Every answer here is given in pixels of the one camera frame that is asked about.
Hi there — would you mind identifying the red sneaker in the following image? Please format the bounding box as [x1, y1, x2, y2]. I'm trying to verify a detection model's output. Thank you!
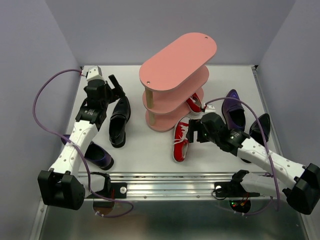
[186, 93, 202, 115]
[172, 116, 191, 162]

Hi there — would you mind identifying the purple loafer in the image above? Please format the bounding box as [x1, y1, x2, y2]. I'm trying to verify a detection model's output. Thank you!
[60, 134, 115, 171]
[221, 89, 246, 131]

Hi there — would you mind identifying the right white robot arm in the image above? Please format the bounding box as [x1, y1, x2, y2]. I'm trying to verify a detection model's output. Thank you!
[186, 112, 320, 215]

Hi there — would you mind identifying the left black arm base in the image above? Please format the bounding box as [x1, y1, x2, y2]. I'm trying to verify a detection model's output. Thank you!
[90, 172, 127, 199]

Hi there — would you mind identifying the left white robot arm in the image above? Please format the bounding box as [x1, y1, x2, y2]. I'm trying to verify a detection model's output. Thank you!
[37, 73, 125, 210]

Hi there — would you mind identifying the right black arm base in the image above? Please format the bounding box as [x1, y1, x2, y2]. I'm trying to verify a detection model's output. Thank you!
[214, 181, 260, 198]

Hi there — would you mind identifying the pink three-tier shoe shelf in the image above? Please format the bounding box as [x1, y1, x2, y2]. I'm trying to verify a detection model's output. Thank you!
[139, 32, 217, 132]

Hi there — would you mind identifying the black loafer left side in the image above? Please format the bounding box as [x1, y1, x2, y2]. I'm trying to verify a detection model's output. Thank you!
[108, 96, 131, 148]

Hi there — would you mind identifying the black loafer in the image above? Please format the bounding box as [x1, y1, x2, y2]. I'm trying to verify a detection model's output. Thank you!
[108, 96, 131, 148]
[236, 113, 271, 146]

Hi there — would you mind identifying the black loafer right side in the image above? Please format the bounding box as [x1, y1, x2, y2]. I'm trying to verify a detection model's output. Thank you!
[236, 113, 271, 146]

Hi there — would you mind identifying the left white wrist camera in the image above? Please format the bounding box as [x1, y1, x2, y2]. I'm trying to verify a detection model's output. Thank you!
[85, 65, 105, 82]

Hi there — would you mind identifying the aluminium mounting rail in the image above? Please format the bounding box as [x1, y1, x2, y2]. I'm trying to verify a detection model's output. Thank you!
[74, 172, 283, 201]

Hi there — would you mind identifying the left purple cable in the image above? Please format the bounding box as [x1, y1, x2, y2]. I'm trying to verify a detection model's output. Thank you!
[33, 69, 135, 218]

